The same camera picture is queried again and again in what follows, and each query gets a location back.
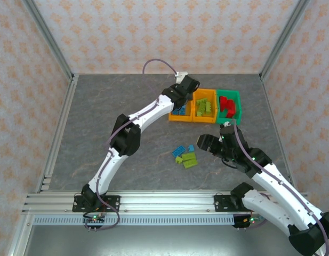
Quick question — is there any orange plastic bin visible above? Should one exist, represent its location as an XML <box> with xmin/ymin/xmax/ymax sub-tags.
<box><xmin>168</xmin><ymin>87</ymin><xmax>194</xmax><ymax>122</ymax></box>
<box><xmin>192</xmin><ymin>87</ymin><xmax>218</xmax><ymax>124</ymax></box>

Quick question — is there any large lime green lego plate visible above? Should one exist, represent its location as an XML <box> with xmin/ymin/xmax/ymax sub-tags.
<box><xmin>181</xmin><ymin>151</ymin><xmax>199</xmax><ymax>170</ymax></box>

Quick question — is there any green plastic bin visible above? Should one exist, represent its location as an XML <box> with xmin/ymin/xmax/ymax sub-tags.
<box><xmin>215</xmin><ymin>89</ymin><xmax>243</xmax><ymax>125</ymax></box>

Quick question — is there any circuit board with LEDs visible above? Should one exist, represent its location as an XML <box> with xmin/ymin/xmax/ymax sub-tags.
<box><xmin>83</xmin><ymin>214</ymin><xmax>106</xmax><ymax>225</ymax></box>
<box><xmin>233</xmin><ymin>214</ymin><xmax>266</xmax><ymax>229</ymax></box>

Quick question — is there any grey metal panel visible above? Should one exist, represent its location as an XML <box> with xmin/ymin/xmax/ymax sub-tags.
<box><xmin>22</xmin><ymin>225</ymin><xmax>295</xmax><ymax>256</ymax></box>

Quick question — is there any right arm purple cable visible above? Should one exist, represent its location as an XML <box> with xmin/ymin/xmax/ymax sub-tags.
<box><xmin>232</xmin><ymin>122</ymin><xmax>329</xmax><ymax>256</ymax></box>

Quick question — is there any aluminium side rail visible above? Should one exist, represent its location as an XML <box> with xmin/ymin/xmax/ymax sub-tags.
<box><xmin>36</xmin><ymin>74</ymin><xmax>79</xmax><ymax>193</ymax></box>
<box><xmin>260</xmin><ymin>74</ymin><xmax>293</xmax><ymax>179</ymax></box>

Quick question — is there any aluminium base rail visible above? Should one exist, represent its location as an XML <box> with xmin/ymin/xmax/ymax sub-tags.
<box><xmin>21</xmin><ymin>190</ymin><xmax>314</xmax><ymax>214</ymax></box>

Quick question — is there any grey slotted cable duct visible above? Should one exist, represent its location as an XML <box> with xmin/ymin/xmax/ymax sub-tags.
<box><xmin>33</xmin><ymin>215</ymin><xmax>265</xmax><ymax>226</ymax></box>

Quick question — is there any aluminium frame post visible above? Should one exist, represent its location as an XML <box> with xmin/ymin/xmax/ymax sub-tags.
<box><xmin>21</xmin><ymin>0</ymin><xmax>76</xmax><ymax>81</ymax></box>
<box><xmin>259</xmin><ymin>0</ymin><xmax>312</xmax><ymax>81</ymax></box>

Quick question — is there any aluminium frame leg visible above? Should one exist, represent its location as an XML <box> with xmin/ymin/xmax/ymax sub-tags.
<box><xmin>6</xmin><ymin>213</ymin><xmax>34</xmax><ymax>256</ymax></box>

